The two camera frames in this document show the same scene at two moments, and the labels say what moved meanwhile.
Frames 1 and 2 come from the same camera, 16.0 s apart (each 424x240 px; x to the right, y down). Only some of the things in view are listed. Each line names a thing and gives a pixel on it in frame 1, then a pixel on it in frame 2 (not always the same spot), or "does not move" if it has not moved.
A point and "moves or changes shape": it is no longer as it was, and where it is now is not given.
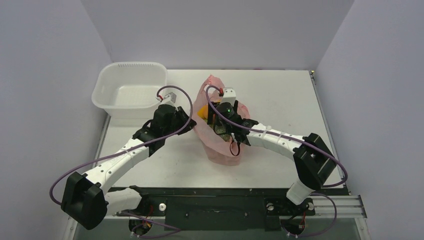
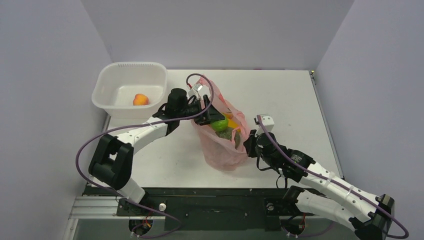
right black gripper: [214, 122] to [250, 145]
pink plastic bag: [217, 150] moves or changes shape
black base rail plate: [223, 207] does not move
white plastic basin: [128, 90] does not move
